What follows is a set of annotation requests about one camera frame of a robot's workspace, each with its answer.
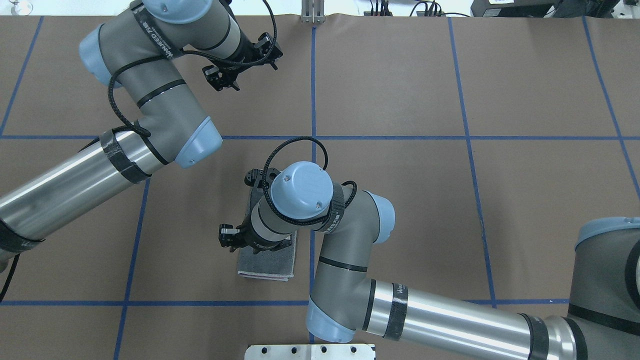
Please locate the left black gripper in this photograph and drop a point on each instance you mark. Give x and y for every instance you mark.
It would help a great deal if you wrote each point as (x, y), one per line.
(243, 56)

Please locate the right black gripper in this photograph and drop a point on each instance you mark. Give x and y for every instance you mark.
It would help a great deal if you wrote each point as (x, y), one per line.
(246, 238)

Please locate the pink and grey towel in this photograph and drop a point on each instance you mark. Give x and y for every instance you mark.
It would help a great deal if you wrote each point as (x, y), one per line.
(273, 264)

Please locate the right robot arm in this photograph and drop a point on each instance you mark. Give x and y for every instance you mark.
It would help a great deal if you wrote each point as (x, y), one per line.
(602, 319)

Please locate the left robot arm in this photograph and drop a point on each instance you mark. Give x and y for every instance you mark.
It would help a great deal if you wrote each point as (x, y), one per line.
(162, 122)

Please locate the black device top right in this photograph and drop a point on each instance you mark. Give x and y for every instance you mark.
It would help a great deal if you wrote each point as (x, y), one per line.
(543, 8)

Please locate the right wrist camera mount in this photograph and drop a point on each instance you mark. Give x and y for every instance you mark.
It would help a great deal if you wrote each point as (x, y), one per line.
(261, 179)

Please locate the aluminium frame post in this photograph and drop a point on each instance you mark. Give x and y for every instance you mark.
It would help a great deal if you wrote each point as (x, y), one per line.
(313, 12)

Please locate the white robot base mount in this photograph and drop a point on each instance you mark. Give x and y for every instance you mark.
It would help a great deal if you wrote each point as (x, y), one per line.
(334, 351)

